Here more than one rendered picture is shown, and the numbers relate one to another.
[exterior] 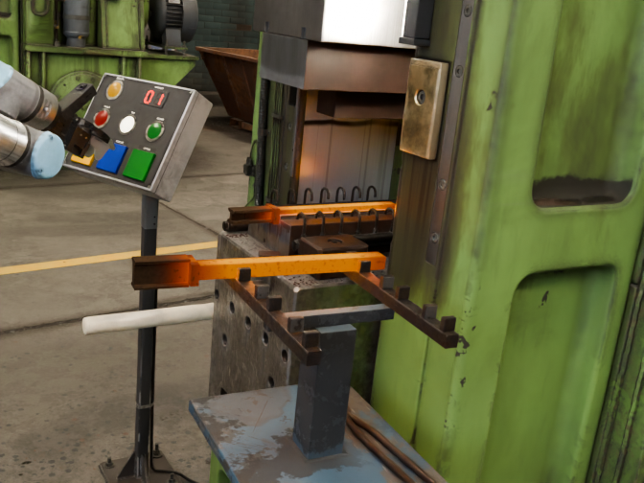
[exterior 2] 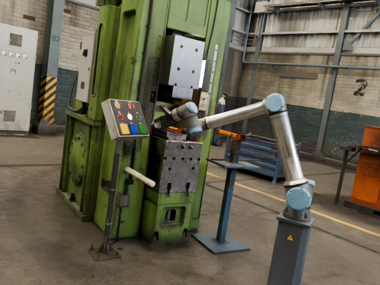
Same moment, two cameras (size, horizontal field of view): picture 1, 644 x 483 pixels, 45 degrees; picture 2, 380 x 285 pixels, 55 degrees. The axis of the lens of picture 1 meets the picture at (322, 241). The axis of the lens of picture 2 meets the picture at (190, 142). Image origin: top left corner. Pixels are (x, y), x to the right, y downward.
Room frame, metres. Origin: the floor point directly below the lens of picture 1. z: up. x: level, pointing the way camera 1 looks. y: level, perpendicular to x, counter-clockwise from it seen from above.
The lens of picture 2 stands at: (1.67, 3.23, 1.31)
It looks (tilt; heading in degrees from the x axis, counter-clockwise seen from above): 7 degrees down; 267
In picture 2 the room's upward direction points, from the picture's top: 9 degrees clockwise
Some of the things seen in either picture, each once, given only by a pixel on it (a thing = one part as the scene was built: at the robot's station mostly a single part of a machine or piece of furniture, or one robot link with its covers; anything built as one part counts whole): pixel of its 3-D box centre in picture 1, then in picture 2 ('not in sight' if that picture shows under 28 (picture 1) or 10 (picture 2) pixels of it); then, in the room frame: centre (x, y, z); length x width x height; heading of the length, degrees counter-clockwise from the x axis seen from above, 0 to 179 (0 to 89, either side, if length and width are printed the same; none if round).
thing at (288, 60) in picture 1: (367, 64); (169, 90); (1.72, -0.06, 1.32); 0.42 x 0.20 x 0.10; 122
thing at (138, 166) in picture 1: (140, 165); (141, 129); (1.88, 0.47, 1.01); 0.07 x 0.05 x 0.07; 57
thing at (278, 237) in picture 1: (349, 222); (164, 130); (1.72, -0.06, 0.96); 0.42 x 0.20 x 0.09; 122
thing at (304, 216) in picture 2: not in sight; (297, 210); (0.74, 0.85, 0.65); 0.19 x 0.19 x 0.10
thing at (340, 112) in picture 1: (384, 103); (168, 99); (1.72, -0.11, 1.24); 0.30 x 0.07 x 0.06; 122
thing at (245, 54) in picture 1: (280, 95); not in sight; (8.79, 0.64, 0.43); 1.89 x 1.20 x 0.85; 40
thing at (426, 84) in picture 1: (423, 108); (202, 101); (1.41, -0.16, 1.27); 0.09 x 0.02 x 0.17; 32
